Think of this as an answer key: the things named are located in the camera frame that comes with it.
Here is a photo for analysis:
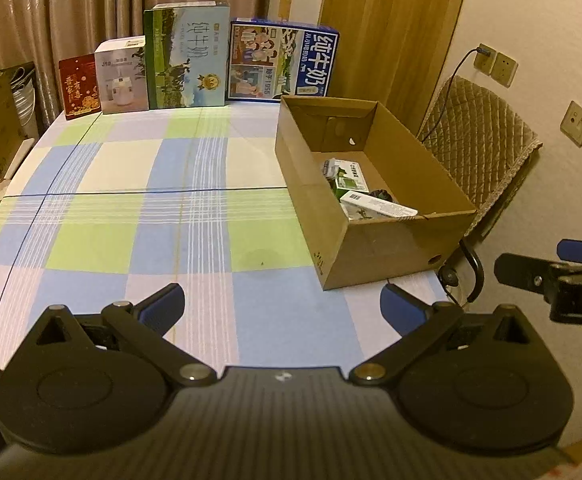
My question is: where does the long white slim box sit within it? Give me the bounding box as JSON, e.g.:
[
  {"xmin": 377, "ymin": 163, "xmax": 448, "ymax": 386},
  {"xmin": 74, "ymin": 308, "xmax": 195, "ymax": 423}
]
[{"xmin": 340, "ymin": 191, "xmax": 418, "ymax": 220}]

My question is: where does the green white medicine box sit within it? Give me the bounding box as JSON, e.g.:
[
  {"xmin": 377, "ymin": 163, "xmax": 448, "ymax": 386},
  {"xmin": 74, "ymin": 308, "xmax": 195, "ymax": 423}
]
[{"xmin": 328, "ymin": 159, "xmax": 370, "ymax": 200}]

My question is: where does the grey snack sachet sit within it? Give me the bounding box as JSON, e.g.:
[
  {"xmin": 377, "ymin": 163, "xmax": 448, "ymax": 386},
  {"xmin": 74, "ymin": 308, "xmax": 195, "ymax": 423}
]
[{"xmin": 321, "ymin": 158, "xmax": 340, "ymax": 181}]

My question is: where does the plaid tablecloth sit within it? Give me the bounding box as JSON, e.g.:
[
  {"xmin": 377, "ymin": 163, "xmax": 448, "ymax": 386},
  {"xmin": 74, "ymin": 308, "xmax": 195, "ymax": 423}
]
[{"xmin": 0, "ymin": 100, "xmax": 447, "ymax": 376}]

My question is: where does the brown cardboard box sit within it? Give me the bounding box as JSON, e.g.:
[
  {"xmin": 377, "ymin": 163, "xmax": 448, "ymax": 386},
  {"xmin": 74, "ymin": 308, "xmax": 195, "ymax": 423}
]
[{"xmin": 275, "ymin": 96, "xmax": 476, "ymax": 289}]

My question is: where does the quilted beige chair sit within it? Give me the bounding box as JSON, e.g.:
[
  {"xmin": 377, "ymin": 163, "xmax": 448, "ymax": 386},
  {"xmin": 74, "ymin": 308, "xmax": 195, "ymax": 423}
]
[{"xmin": 418, "ymin": 76, "xmax": 542, "ymax": 240}]

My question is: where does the red gift box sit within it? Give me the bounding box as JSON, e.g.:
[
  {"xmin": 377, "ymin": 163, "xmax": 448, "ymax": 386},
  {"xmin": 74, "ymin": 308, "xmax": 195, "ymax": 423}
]
[{"xmin": 59, "ymin": 53, "xmax": 101, "ymax": 120}]

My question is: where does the white appliance box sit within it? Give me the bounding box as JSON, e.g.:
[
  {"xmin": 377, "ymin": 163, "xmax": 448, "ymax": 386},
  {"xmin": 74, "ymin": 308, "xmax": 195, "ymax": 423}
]
[{"xmin": 94, "ymin": 36, "xmax": 149, "ymax": 114}]

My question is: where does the white bag beside carton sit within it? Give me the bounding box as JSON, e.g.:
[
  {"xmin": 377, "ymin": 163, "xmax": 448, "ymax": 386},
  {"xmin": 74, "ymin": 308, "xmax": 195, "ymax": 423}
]
[{"xmin": 3, "ymin": 62, "xmax": 40, "ymax": 141}]

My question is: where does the green blue milk carton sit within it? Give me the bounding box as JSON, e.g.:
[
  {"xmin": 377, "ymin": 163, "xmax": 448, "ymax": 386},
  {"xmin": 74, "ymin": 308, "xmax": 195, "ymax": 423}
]
[{"xmin": 144, "ymin": 1, "xmax": 230, "ymax": 110}]

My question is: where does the wooden door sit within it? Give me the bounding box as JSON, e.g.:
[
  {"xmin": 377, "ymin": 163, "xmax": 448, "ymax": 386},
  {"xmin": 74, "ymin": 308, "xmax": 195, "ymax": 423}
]
[{"xmin": 319, "ymin": 0, "xmax": 463, "ymax": 133}]

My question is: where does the blue milk carton box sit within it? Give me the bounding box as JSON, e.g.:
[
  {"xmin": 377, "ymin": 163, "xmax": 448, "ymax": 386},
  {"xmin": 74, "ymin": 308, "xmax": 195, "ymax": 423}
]
[{"xmin": 227, "ymin": 18, "xmax": 340, "ymax": 102}]

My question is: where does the lower wall socket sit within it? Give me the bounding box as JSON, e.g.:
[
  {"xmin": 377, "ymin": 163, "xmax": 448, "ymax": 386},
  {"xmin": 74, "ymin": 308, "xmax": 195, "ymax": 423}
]
[{"xmin": 560, "ymin": 101, "xmax": 582, "ymax": 148}]

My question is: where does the wall power socket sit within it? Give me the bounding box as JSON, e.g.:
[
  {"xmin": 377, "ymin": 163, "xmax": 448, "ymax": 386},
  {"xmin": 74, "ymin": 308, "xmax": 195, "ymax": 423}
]
[{"xmin": 473, "ymin": 44, "xmax": 498, "ymax": 76}]

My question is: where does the black power cable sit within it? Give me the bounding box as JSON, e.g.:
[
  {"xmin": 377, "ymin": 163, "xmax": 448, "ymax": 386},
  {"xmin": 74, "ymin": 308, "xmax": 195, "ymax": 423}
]
[{"xmin": 418, "ymin": 45, "xmax": 493, "ymax": 143}]

